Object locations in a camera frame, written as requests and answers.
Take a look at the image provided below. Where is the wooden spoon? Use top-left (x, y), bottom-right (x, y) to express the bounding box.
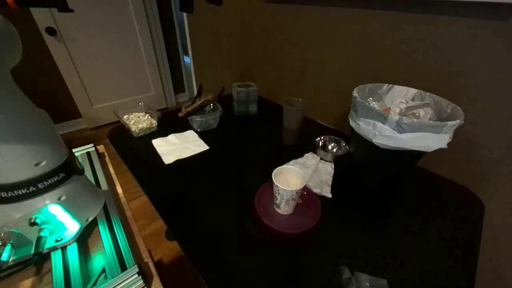
top-left (177, 93), bottom-right (217, 119)

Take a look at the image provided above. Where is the grey tumbler cup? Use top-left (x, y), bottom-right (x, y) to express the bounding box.
top-left (281, 96), bottom-right (307, 147)

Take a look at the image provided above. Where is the clear glass jar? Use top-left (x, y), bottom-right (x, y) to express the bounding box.
top-left (230, 80), bottom-right (261, 117)

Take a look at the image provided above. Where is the clear plastic bowl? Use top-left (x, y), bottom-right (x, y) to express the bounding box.
top-left (185, 103), bottom-right (224, 133)

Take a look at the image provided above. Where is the patterned paper cup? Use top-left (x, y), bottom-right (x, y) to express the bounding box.
top-left (270, 165), bottom-right (309, 216)

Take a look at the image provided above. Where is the crumpled white cloth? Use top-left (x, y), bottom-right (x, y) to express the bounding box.
top-left (286, 152), bottom-right (336, 200)

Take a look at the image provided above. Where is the small metal bowl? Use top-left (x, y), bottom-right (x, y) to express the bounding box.
top-left (312, 135), bottom-right (352, 163)

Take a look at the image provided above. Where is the white paper napkin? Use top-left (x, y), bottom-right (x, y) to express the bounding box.
top-left (150, 128), bottom-right (211, 167)

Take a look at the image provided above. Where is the purple round plate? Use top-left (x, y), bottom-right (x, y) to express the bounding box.
top-left (253, 181), bottom-right (323, 235)

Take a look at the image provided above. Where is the clear container of white pieces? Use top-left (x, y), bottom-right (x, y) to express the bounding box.
top-left (113, 101), bottom-right (161, 139)

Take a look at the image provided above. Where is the dark glass side window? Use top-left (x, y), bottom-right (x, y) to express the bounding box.
top-left (157, 0), bottom-right (198, 104)

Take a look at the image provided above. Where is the trash bin with white bag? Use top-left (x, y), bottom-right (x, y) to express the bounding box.
top-left (347, 82), bottom-right (465, 154)

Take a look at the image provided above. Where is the white panel door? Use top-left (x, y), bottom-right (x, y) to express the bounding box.
top-left (29, 0), bottom-right (179, 125)

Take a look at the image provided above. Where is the aluminium mounting frame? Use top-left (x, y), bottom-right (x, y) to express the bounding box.
top-left (0, 143), bottom-right (149, 288)

